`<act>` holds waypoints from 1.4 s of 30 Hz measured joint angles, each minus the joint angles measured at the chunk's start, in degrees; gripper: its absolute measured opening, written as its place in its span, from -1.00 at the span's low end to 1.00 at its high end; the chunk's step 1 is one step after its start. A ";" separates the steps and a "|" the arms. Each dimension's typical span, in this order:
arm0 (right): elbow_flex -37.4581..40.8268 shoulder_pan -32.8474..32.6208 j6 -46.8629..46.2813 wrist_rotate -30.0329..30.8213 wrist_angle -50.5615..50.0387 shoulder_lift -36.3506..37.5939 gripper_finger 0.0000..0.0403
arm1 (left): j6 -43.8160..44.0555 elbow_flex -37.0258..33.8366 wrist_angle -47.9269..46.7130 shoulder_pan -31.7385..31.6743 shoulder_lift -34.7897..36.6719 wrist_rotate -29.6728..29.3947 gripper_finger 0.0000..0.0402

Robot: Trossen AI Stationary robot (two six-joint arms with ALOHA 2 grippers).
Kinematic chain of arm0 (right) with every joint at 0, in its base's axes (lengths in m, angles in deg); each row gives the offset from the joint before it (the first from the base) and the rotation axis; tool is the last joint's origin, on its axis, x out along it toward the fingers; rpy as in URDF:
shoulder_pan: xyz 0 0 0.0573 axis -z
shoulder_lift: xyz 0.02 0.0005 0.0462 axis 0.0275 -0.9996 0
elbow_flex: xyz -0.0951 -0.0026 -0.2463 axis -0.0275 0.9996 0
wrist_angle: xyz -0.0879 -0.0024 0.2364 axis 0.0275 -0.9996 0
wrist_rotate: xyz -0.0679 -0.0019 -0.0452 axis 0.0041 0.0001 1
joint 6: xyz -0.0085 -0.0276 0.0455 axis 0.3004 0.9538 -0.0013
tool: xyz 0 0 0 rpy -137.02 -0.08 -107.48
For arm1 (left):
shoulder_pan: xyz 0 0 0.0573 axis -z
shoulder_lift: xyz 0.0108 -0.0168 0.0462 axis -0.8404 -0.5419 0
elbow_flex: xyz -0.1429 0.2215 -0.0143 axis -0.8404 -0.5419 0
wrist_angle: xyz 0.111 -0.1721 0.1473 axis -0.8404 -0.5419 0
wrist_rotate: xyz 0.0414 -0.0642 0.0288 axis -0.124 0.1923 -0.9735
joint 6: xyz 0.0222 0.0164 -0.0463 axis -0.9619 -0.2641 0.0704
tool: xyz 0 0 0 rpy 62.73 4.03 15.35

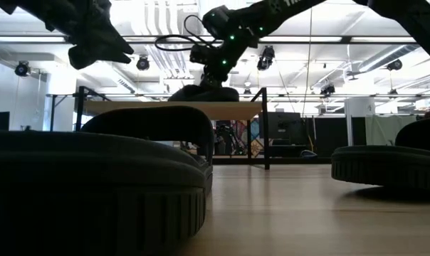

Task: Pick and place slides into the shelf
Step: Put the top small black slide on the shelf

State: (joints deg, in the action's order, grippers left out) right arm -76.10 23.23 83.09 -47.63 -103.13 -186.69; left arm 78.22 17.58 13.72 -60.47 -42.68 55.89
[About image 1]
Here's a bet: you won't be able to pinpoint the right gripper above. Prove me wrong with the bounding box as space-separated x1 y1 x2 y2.
190 36 252 90

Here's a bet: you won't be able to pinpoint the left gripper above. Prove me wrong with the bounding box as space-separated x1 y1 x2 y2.
54 0 135 70

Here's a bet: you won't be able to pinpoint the black slide sandal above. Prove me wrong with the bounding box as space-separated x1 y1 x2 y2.
167 84 241 103
330 116 430 191
0 105 215 256

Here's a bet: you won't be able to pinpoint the wooden shelf black metal legs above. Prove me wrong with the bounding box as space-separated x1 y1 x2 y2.
74 86 271 171

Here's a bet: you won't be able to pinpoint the black ceiling spotlight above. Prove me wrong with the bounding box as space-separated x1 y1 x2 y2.
320 82 337 97
256 45 276 72
135 55 151 72
386 58 404 73
14 60 32 78

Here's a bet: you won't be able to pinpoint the long ceiling light strip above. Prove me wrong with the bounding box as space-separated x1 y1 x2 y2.
260 36 344 43
350 36 417 43
0 36 68 44

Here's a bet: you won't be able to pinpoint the dark background monitor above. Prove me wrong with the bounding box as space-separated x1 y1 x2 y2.
267 111 303 145

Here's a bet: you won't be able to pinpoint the black partition panel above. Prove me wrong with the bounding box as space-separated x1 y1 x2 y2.
303 116 348 159

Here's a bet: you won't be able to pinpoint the white column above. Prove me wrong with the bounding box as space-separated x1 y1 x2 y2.
344 97 377 147

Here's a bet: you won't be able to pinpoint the grey green partition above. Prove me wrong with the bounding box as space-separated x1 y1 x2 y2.
365 114 419 147

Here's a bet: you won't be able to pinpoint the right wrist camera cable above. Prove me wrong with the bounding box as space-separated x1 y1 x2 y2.
154 14 224 53

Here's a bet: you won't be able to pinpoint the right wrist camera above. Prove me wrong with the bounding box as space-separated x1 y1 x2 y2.
201 4 238 41

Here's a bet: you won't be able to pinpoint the colourful wall artwork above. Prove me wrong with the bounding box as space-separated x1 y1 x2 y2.
230 118 263 158

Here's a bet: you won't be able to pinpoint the grey ceiling duct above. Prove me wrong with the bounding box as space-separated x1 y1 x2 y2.
346 43 421 78

